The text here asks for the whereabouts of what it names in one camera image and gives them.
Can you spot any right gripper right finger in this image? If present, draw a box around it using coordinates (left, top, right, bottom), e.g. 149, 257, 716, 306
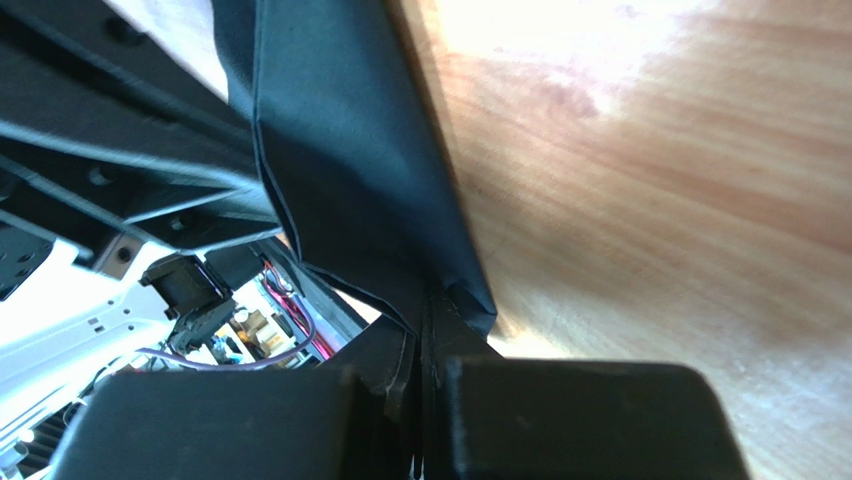
419, 289, 749, 479

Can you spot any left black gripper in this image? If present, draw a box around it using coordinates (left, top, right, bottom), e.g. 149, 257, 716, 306
1, 1, 279, 266

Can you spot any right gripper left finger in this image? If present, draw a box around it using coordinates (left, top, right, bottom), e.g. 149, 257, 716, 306
49, 312, 424, 480

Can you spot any black paper napkin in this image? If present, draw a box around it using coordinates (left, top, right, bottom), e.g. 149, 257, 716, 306
211, 0, 499, 337

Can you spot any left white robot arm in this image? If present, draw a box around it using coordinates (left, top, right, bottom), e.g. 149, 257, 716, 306
1, 1, 280, 449

